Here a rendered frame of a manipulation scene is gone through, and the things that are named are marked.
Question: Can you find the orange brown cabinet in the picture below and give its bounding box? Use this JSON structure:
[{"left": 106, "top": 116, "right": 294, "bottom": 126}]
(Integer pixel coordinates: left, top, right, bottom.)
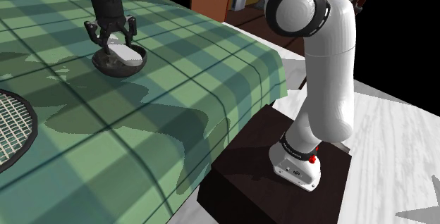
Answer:
[{"left": 190, "top": 0, "right": 232, "bottom": 23}]

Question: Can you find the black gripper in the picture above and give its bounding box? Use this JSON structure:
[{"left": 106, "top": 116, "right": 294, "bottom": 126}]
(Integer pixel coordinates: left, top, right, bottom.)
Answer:
[{"left": 83, "top": 0, "right": 138, "bottom": 56}]

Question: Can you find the dark round bowl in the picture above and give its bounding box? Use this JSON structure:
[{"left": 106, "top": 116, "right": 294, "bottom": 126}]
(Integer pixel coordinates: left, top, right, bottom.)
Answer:
[{"left": 91, "top": 43, "right": 148, "bottom": 78}]

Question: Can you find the bed with green plaid cover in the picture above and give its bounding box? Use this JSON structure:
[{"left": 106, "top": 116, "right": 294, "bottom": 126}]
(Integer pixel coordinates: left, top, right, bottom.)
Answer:
[{"left": 0, "top": 0, "right": 289, "bottom": 224}]

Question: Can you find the dark robot stand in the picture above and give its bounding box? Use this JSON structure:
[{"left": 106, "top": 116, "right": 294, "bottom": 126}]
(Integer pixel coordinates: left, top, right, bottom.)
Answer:
[{"left": 197, "top": 104, "right": 353, "bottom": 224}]

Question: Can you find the black tennis racket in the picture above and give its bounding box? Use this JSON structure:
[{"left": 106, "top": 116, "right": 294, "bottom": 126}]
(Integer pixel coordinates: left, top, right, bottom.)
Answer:
[{"left": 0, "top": 89, "right": 39, "bottom": 175}]

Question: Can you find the white oval remote control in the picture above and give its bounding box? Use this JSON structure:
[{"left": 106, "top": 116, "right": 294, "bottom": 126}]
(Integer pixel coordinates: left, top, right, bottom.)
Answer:
[{"left": 106, "top": 43, "right": 144, "bottom": 67}]

